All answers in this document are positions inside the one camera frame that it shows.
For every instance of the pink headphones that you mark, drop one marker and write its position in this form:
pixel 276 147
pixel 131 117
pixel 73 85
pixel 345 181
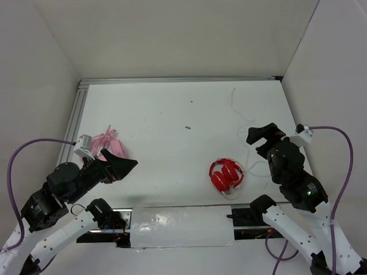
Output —
pixel 108 140

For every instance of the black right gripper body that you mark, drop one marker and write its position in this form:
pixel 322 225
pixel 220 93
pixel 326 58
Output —
pixel 269 153

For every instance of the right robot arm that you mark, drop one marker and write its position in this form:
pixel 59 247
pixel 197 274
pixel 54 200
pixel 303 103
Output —
pixel 326 249

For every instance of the white taped cover plate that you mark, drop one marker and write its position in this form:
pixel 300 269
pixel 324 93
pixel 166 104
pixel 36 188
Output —
pixel 181 227

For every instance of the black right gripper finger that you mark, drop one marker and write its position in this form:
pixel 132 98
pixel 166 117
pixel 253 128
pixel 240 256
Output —
pixel 271 131
pixel 256 134

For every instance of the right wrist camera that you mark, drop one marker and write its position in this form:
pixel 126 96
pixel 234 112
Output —
pixel 303 135

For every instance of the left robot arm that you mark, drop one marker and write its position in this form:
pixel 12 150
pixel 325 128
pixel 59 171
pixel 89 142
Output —
pixel 29 250

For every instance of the red headphones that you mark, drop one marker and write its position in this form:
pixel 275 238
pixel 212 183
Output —
pixel 226 174

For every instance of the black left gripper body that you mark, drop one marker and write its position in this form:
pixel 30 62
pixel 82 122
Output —
pixel 95 172

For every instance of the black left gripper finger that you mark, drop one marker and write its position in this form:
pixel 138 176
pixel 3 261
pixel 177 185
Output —
pixel 110 159
pixel 122 168

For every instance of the aluminium frame rail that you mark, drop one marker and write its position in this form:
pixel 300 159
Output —
pixel 178 127

